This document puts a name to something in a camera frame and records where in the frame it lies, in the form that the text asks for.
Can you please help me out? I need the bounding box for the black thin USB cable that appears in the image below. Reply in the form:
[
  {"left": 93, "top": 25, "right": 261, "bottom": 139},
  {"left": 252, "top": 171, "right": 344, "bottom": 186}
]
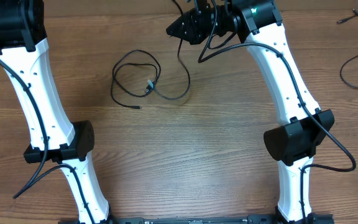
[{"left": 147, "top": 0, "right": 191, "bottom": 101}]

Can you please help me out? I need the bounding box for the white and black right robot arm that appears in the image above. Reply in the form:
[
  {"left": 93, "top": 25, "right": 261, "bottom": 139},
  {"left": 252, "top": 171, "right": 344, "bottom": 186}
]
[{"left": 166, "top": 1, "right": 334, "bottom": 223}]

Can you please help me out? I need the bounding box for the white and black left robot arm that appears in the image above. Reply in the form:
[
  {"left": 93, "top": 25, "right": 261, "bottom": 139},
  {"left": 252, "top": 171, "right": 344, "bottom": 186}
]
[{"left": 0, "top": 0, "right": 113, "bottom": 223}]

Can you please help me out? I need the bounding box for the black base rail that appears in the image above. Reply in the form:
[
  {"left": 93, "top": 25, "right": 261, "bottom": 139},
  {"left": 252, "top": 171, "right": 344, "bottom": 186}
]
[{"left": 57, "top": 213, "right": 335, "bottom": 224}]

